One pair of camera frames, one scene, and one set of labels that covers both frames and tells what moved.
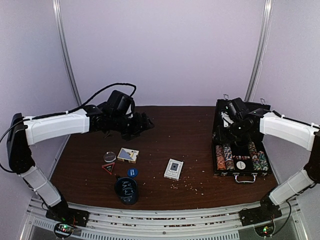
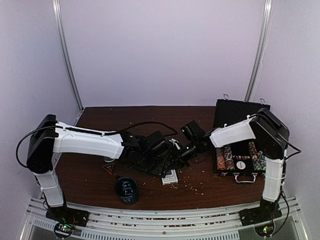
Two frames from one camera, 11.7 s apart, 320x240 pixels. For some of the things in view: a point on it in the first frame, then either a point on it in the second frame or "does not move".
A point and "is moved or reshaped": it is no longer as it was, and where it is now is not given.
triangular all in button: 109,167 does not move
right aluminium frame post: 263,37 does not move
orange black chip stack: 252,150 does not move
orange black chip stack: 220,160 does not move
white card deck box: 174,169 is moved or reshaped
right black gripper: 238,139 → 184,161
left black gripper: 140,127 → 162,168
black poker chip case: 238,147 does not move
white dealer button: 240,165 does not move
